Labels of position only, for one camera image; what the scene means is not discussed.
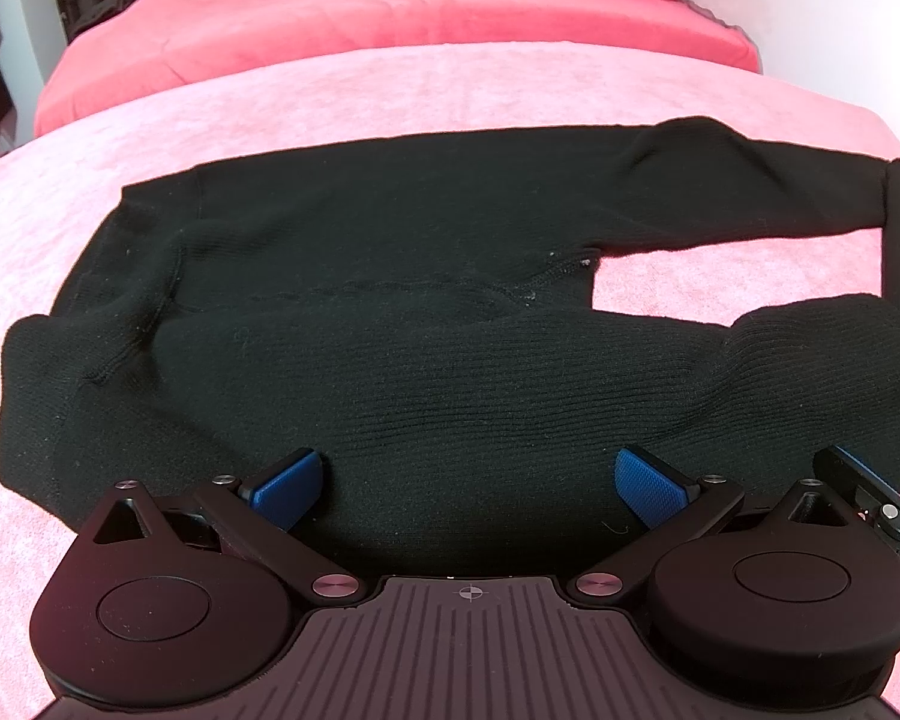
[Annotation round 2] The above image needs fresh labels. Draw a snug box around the pink plush blanket near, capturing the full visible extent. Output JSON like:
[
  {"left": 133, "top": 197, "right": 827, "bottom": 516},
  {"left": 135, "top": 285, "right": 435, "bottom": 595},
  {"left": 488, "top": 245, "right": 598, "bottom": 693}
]
[{"left": 0, "top": 43, "right": 900, "bottom": 718}]

